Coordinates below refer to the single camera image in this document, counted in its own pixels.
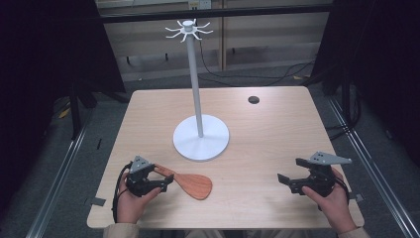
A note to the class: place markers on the person's right hand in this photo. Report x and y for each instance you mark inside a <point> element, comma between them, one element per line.
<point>335,208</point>

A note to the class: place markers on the white wall socket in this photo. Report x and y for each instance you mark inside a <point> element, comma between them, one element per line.
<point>199,4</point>

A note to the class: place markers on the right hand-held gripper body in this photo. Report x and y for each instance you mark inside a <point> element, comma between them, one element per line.
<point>320,180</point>

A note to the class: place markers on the person's left hand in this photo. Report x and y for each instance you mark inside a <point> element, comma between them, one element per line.
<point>130,208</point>

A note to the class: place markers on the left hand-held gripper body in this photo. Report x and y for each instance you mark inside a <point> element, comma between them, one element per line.
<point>138,180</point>

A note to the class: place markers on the wooden post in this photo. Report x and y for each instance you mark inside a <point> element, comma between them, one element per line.
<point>223,43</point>

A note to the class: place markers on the grey tape piece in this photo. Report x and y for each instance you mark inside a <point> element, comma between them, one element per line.
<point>357,197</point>
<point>98,201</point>

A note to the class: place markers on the black curtain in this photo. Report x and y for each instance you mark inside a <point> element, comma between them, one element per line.
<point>39,66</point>
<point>386,66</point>

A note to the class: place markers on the wooden spatula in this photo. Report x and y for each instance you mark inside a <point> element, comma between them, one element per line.
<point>194,185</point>

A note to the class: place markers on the white hook stand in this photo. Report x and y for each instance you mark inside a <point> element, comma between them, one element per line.
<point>201,139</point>

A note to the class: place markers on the metal floor rail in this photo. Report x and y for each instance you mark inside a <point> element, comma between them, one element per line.
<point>56,185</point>
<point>373,168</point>

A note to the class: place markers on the black horizontal bar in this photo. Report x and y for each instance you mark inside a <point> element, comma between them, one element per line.
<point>214,13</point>

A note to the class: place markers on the black metal stand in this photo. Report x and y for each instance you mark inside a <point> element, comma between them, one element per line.
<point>75,112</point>
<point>345,95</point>

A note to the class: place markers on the yellow floor tape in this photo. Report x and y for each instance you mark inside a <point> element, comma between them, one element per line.
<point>64,113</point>
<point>297,77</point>

